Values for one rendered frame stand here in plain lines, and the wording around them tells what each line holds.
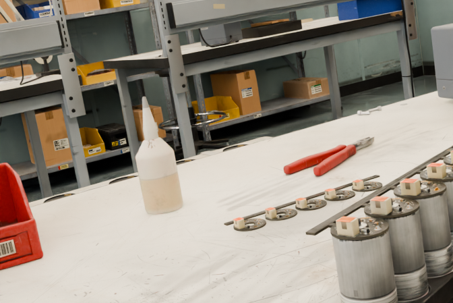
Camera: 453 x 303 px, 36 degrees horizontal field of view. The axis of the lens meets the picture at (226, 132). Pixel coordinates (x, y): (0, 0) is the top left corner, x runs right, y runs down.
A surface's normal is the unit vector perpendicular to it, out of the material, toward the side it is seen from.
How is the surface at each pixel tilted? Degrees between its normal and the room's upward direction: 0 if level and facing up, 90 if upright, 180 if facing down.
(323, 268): 0
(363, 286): 90
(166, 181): 90
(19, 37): 90
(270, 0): 90
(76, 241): 0
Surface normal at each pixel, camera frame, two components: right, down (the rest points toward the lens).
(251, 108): 0.57, 0.05
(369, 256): 0.10, 0.16
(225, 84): -0.80, 0.26
